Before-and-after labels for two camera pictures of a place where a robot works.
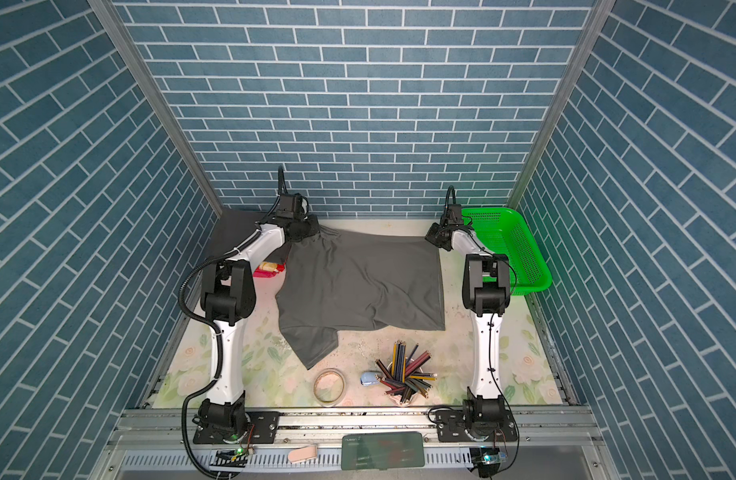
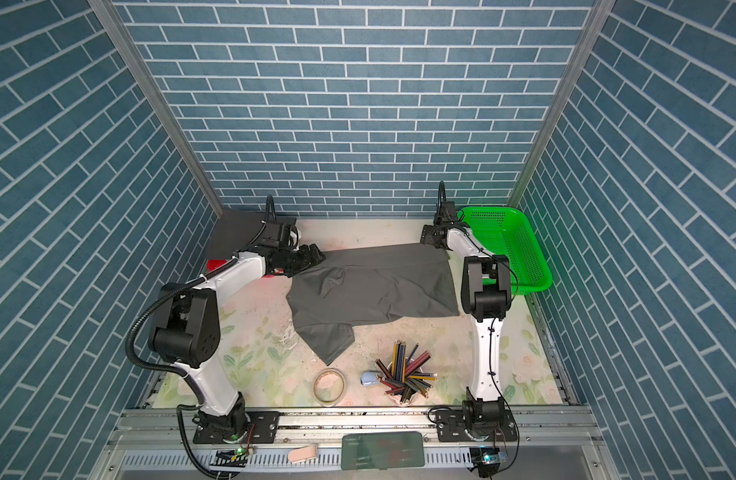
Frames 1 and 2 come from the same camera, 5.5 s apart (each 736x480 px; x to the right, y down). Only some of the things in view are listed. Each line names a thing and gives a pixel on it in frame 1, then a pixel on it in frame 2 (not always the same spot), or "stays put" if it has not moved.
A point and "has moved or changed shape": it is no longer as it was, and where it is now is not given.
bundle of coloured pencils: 401,374 stays put
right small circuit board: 486,459 stays put
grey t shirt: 338,283 has moved or changed shape
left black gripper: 312,225 → 304,259
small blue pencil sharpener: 369,379 stays put
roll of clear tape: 329,387 stays put
